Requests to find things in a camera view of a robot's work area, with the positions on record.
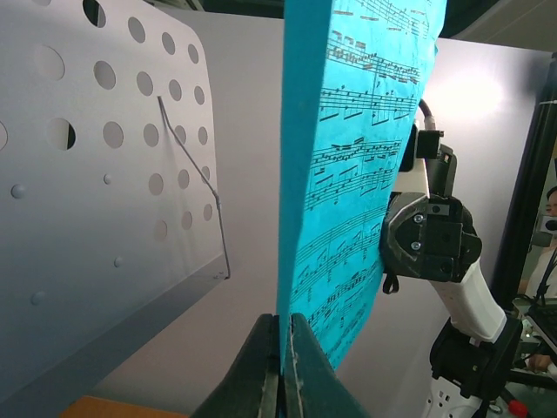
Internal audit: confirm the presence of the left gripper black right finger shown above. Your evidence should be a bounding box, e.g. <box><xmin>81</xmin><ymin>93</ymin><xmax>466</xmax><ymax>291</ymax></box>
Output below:
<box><xmin>283</xmin><ymin>313</ymin><xmax>369</xmax><ymax>417</ymax></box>

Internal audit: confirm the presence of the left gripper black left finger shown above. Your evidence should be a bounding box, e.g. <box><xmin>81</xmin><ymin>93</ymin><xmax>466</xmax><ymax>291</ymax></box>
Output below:
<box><xmin>192</xmin><ymin>313</ymin><xmax>280</xmax><ymax>418</ymax></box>

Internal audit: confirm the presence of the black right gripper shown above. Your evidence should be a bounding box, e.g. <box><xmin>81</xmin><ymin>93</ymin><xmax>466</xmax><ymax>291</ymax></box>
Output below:
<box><xmin>380</xmin><ymin>192</ymin><xmax>482</xmax><ymax>283</ymax></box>

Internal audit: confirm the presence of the blue sheet music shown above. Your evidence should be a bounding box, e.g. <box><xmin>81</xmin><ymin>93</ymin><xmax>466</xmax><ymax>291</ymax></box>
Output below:
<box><xmin>276</xmin><ymin>0</ymin><xmax>449</xmax><ymax>375</ymax></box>

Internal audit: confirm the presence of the white tripod music stand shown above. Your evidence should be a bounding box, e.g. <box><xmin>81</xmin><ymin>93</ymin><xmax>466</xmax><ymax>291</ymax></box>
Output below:
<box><xmin>1</xmin><ymin>1</ymin><xmax>225</xmax><ymax>417</ymax></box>

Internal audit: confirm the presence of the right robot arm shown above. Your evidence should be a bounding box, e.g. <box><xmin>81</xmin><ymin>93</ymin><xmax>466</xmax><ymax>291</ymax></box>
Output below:
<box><xmin>379</xmin><ymin>192</ymin><xmax>522</xmax><ymax>417</ymax></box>

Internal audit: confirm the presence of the person in background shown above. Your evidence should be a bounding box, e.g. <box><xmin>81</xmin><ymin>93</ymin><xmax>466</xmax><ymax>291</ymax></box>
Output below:
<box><xmin>517</xmin><ymin>185</ymin><xmax>557</xmax><ymax>375</ymax></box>

